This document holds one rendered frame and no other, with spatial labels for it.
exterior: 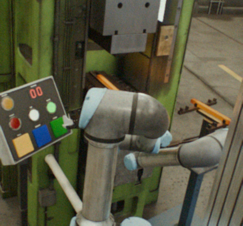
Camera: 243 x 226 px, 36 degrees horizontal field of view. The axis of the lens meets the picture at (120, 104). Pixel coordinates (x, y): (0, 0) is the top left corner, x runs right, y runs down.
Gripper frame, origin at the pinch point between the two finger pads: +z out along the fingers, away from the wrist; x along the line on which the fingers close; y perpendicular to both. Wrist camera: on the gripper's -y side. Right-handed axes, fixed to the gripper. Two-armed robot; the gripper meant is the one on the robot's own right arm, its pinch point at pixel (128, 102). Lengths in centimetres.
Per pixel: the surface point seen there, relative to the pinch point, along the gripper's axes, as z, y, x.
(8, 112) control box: -15, -13, -66
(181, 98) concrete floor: 156, 100, 176
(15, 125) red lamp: -18, -8, -64
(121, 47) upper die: 2.7, -30.3, -6.6
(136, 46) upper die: 2.7, -30.2, 1.9
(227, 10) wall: 498, 90, 569
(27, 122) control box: -16, -7, -59
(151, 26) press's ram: 2.7, -39.8, 9.1
